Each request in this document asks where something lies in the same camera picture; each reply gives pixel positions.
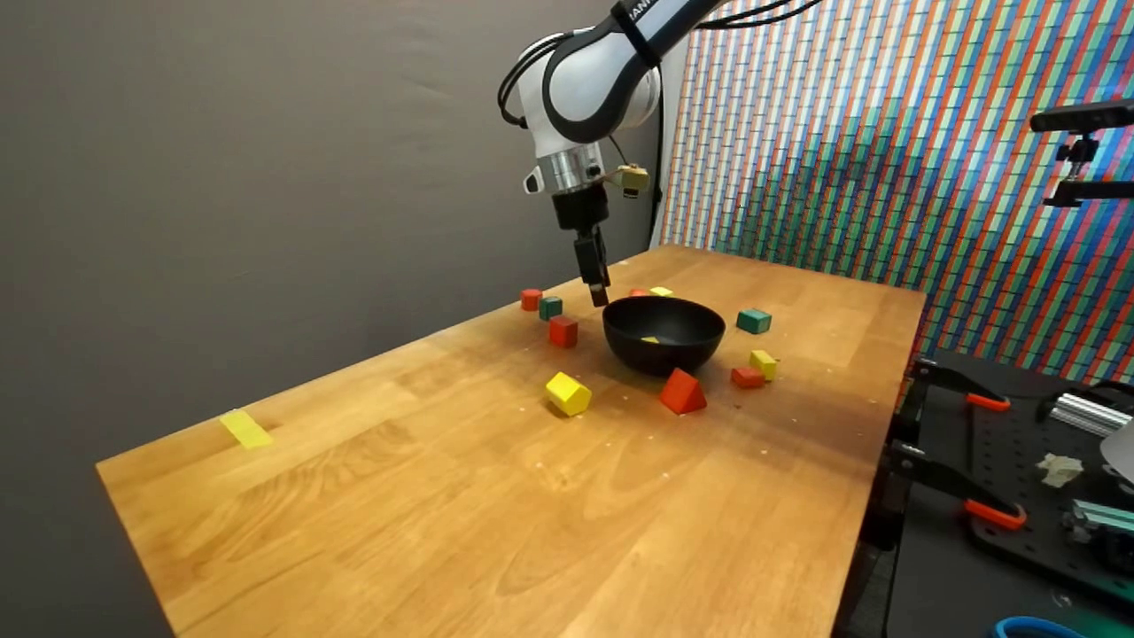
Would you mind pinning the black perforated board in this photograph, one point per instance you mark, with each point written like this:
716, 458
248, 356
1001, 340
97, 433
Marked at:
1030, 438

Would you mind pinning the small pale plastic part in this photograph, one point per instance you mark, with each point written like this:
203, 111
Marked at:
1060, 467

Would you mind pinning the grey fabric backdrop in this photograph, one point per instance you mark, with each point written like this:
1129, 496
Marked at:
297, 179

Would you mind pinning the multicolour patterned panel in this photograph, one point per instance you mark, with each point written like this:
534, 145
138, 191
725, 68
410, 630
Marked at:
945, 236

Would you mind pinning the red wooden block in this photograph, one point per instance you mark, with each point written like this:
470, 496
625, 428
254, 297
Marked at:
683, 391
639, 291
530, 297
566, 335
747, 376

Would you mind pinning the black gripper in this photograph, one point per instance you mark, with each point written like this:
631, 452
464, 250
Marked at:
581, 217

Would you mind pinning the teal metal bar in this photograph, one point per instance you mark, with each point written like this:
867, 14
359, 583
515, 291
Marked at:
1103, 515

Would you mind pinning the silver metal bracket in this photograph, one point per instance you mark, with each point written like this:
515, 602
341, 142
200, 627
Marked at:
1086, 412

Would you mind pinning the green wooden block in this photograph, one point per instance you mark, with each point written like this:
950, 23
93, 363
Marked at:
752, 320
549, 310

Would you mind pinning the black bowl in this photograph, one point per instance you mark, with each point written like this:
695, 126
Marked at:
692, 348

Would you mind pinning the black horizontal rod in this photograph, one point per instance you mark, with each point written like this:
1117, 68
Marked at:
1083, 119

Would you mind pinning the pale round plate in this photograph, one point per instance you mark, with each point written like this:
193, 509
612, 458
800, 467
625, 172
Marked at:
1121, 453

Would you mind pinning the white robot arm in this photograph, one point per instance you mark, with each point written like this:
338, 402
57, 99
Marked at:
589, 88

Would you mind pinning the tan wrist camera bar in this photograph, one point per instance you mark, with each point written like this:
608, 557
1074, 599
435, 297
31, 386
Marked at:
637, 179

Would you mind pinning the yellow tape strip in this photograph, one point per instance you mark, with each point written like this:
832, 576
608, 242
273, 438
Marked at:
245, 428

